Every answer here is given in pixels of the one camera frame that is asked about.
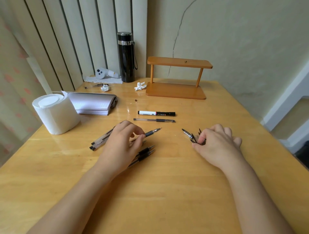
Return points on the person's right hand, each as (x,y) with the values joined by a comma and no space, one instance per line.
(217,149)

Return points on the person's left hand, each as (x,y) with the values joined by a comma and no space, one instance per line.
(115,149)

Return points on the person's left thumb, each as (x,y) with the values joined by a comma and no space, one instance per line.
(140,144)

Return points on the person's right thumb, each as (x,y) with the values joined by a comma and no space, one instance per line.
(198,149)

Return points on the black grip gel pen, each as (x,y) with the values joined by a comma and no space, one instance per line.
(152,132)

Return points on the person's left forearm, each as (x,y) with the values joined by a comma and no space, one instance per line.
(79,205)

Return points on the person's right forearm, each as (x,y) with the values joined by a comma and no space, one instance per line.
(251,200)

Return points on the capped clear gel pen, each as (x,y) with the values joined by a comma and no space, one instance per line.
(154,120)

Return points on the white black marker pen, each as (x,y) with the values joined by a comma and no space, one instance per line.
(154,113)

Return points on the crumpled white tissue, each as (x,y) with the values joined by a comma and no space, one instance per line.
(140,86)
(105,88)

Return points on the white lined notebook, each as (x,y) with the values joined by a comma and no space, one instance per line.
(94,103)

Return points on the wooden two-tier shelf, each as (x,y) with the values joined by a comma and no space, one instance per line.
(176,90)

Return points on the thin dark pen refill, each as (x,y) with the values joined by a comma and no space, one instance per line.
(96,85)

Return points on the white paper towel sheet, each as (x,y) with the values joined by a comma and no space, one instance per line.
(96,80)

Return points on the white handheld controller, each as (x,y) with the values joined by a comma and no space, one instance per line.
(102,73)

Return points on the black thermos bottle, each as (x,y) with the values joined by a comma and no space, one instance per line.
(126,60)

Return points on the white toilet paper roll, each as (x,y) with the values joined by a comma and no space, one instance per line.
(56,113)

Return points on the beige vertical blinds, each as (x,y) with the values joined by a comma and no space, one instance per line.
(72,41)

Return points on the pink patterned curtain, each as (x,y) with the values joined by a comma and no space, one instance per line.
(14,84)

